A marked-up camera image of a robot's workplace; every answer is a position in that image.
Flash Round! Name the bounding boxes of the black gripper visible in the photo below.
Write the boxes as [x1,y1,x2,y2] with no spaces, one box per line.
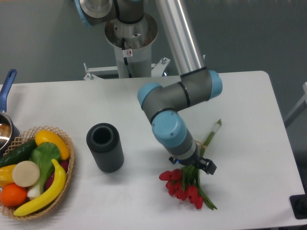
[168,141,217,174]

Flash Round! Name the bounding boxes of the red tulip bouquet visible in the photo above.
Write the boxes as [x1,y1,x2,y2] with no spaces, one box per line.
[159,119,222,210]

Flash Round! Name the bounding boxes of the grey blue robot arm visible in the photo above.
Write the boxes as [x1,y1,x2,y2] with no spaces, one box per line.
[75,0,223,174]

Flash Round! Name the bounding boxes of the black device at edge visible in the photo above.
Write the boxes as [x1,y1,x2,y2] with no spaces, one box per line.
[289,194,307,219]

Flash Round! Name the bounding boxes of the dark grey ribbed vase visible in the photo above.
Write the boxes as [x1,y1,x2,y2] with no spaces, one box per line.
[86,123,124,173]

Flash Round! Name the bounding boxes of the red purple vegetable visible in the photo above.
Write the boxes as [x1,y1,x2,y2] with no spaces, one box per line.
[45,160,69,190]

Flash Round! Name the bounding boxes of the yellow banana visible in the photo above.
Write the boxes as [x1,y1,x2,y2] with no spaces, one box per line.
[13,159,66,217]

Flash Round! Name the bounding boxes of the green bok choy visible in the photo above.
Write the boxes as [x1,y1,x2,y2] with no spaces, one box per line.
[27,142,60,200]

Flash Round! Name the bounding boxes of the woven wicker basket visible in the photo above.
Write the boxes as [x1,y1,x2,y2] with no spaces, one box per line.
[0,126,75,220]

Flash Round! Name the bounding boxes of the beige round slice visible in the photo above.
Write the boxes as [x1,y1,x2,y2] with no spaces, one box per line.
[12,161,40,187]

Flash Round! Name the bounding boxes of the green cucumber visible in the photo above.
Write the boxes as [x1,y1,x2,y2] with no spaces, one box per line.
[0,139,37,168]

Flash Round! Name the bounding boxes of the orange fruit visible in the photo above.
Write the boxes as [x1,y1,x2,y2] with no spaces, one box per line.
[0,184,27,207]

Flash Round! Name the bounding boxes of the yellow bell pepper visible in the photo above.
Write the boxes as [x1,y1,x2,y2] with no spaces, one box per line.
[0,164,16,187]

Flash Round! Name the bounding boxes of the white frame at right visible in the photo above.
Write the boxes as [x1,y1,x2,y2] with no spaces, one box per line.
[284,82,307,128]

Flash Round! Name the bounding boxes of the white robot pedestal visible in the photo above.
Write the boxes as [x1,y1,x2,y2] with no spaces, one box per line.
[83,13,206,81]

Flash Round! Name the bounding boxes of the blue handled saucepan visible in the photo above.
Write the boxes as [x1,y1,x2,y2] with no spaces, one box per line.
[0,69,20,158]

